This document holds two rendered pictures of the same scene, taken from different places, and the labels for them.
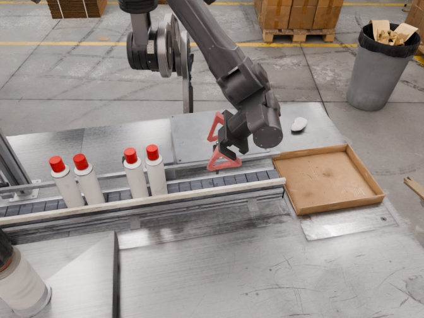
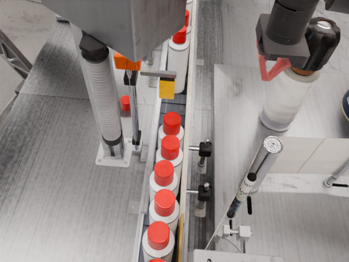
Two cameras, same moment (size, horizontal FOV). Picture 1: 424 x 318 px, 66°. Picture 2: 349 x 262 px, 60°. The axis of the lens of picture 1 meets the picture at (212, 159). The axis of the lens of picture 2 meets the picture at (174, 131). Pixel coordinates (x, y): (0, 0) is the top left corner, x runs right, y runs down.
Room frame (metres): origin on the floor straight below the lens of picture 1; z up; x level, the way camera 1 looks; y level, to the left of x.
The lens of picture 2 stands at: (0.52, 1.03, 1.53)
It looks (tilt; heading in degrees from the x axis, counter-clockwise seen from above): 55 degrees down; 281
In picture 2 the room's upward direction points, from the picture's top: 5 degrees clockwise
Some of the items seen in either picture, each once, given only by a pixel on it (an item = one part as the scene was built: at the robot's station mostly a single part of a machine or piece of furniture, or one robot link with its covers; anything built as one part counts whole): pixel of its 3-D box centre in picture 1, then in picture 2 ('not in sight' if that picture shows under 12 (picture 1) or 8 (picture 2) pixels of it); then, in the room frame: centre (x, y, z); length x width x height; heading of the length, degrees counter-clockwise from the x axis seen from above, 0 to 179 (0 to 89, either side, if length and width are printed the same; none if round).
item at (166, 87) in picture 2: not in sight; (166, 88); (0.61, 0.63, 1.09); 0.03 x 0.01 x 0.06; 11
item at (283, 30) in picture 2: not in sight; (287, 23); (0.44, 0.60, 1.26); 0.10 x 0.07 x 0.07; 101
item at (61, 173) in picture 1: (66, 184); (177, 61); (0.64, 0.43, 0.98); 0.05 x 0.05 x 0.20
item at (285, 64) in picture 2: not in sight; (272, 55); (0.44, 0.58, 1.18); 0.07 x 0.07 x 0.09; 11
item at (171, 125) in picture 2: not in sight; (170, 147); (0.58, 0.69, 0.98); 0.05 x 0.05 x 0.20
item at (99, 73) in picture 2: not in sight; (105, 99); (0.67, 0.76, 1.18); 0.04 x 0.04 x 0.21
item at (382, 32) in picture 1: (390, 45); not in sight; (2.55, -1.45, 0.50); 0.42 x 0.41 x 0.28; 89
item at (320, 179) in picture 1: (324, 176); not in sight; (0.79, -0.40, 0.85); 0.30 x 0.26 x 0.04; 101
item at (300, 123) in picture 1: (298, 123); not in sight; (1.09, -0.36, 0.85); 0.08 x 0.07 x 0.04; 108
